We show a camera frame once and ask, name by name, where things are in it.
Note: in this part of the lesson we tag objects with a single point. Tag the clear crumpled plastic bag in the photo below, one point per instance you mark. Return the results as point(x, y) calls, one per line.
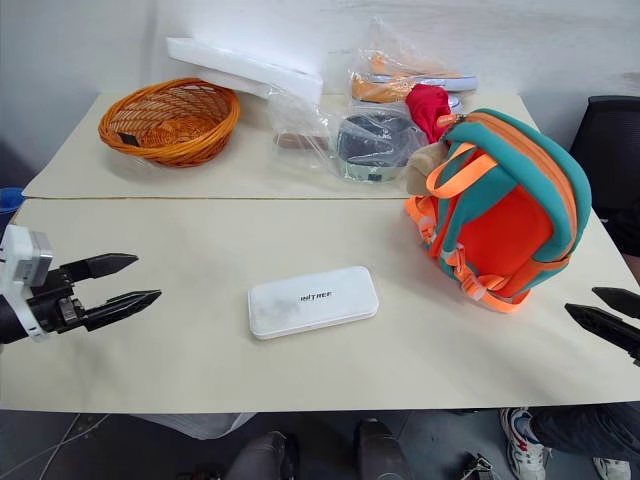
point(305, 125)

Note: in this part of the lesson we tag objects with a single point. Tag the orange sneaker with white sole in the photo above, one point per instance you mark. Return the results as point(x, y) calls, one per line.
point(400, 84)

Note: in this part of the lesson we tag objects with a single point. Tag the clear plastic bag with sneakers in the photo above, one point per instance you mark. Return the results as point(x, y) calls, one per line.
point(385, 50)

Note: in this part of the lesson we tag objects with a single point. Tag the white foam slab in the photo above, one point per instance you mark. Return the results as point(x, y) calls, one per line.
point(245, 65)

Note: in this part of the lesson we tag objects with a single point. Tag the red cloth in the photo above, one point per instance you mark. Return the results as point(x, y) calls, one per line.
point(427, 107)

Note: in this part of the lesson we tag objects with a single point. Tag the black mesh office chair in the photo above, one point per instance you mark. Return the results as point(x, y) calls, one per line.
point(612, 150)

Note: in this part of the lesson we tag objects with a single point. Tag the blue container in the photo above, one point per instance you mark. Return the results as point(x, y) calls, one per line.
point(9, 198)

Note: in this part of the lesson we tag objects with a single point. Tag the tan plush toy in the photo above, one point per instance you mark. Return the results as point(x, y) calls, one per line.
point(419, 165)

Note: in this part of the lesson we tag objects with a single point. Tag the white and red sneaker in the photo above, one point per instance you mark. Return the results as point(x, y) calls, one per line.
point(612, 470)
point(525, 442)

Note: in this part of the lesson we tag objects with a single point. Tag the white rectangular case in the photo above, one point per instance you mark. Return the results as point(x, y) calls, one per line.
point(312, 302)

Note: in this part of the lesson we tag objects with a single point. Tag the dark grey shoe in bag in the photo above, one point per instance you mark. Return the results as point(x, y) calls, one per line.
point(372, 142)

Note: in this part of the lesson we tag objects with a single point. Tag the orange and teal backpack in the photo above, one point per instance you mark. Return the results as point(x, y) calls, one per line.
point(505, 220)

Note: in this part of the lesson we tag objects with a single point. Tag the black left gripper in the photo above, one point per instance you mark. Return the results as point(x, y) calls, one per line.
point(56, 306)

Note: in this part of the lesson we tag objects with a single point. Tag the person's leg in dark trousers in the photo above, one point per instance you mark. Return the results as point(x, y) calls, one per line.
point(585, 427)

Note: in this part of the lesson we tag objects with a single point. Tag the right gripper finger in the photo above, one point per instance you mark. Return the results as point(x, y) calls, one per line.
point(620, 299)
point(607, 327)

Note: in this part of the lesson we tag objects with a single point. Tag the orange wicker basket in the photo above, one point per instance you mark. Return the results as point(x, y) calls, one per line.
point(167, 122)

